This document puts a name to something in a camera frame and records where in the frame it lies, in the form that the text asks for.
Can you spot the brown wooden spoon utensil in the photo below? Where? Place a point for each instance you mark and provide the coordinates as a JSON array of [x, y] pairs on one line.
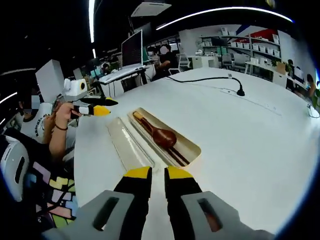
[[165, 137]]

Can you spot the beige cutlery case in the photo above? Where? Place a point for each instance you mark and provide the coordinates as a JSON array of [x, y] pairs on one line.
[[117, 135]]

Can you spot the storage shelf with white bins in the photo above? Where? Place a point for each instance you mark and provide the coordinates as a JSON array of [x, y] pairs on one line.
[[250, 47]]

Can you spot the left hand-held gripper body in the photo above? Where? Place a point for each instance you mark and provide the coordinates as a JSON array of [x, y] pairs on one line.
[[75, 90]]

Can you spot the white ceiling air conditioner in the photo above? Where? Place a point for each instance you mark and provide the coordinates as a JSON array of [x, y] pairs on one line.
[[150, 10]]

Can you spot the white box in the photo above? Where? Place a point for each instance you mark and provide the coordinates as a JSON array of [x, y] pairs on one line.
[[50, 77]]

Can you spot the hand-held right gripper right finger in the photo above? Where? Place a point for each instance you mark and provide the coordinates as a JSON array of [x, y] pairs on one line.
[[180, 192]]

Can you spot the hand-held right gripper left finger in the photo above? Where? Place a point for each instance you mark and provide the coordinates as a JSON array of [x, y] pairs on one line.
[[132, 190]]

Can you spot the white device with slot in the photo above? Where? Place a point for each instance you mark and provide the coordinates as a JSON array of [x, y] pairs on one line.
[[10, 160]]

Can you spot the open laptop on stand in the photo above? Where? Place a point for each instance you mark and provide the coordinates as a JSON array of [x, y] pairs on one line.
[[132, 50]]

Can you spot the white office chair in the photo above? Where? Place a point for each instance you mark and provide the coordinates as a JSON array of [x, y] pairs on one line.
[[184, 62]]

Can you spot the person's left hand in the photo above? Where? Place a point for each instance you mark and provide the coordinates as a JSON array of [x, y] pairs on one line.
[[63, 115]]

